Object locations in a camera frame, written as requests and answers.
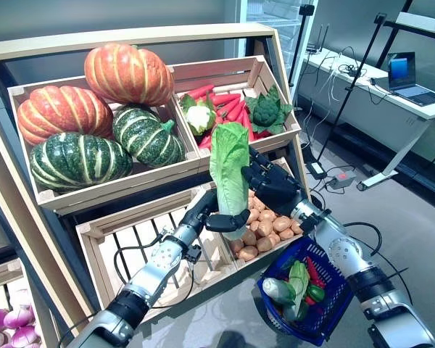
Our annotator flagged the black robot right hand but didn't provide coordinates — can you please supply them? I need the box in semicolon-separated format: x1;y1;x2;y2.
241;144;302;217

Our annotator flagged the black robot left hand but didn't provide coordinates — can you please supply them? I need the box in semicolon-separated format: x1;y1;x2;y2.
179;188;251;235

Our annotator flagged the blue plastic shopping basket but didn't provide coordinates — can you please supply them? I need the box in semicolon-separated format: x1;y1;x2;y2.
257;236;355;345

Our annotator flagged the black power adapter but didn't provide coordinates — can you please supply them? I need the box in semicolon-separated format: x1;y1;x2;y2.
306;161;329;179

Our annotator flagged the wooden crate of potatoes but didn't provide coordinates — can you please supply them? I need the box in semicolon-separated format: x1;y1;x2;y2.
194;155;305;273

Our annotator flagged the grey box with red button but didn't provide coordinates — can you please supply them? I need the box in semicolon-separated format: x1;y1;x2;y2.
328;169;357;189

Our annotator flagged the green broccoli with leaves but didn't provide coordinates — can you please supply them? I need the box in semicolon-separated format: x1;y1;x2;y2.
244;85;294;136

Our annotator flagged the wooden crate with white slats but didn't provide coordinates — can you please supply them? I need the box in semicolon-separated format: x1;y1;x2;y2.
75;188;239;320

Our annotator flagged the long red chili pepper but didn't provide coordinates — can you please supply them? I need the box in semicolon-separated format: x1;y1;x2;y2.
306;256;326;287

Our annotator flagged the wooden crate of pumpkins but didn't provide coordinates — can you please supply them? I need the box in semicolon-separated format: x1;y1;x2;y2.
7;74;202;215

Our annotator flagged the white cauliflower with leaves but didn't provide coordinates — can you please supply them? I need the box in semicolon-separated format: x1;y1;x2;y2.
179;94;218;137

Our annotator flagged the green bell pepper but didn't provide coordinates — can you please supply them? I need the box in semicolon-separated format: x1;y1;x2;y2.
306;284;326;302

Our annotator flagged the green pumpkin with stem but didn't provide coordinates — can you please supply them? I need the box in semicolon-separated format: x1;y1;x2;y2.
112;104;186;168

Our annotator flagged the white desk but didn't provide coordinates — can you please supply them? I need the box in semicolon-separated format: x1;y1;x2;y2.
297;46;435;191

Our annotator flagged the black tripod pole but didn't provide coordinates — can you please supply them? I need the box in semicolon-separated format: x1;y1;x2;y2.
313;12;388;164

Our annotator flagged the wooden crate of carrots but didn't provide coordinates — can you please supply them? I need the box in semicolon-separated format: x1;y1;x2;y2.
165;54;302;160

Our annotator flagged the router with antennas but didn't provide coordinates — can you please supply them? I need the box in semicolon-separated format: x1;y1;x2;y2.
307;23;331;55

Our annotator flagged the large green striped pumpkin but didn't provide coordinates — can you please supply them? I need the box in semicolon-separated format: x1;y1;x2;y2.
29;132;134;193

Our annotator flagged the open grey laptop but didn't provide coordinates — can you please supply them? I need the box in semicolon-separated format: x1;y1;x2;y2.
386;51;435;107

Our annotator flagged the orange striped pumpkin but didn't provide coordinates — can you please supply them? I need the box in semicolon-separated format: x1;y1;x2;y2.
83;42;175;107
17;85;115;146

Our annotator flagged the black stand with box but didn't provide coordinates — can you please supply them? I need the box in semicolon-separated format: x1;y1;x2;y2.
288;4;315;88

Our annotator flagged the wooden display shelf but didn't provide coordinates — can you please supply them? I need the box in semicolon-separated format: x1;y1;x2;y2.
0;22;315;340

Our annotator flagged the white box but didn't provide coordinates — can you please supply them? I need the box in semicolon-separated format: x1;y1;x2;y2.
397;11;435;33

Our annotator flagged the wooden crate of turnips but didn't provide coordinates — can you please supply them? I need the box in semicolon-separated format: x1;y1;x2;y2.
0;259;41;348

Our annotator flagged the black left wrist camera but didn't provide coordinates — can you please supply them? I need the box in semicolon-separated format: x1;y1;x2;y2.
183;243;203;262

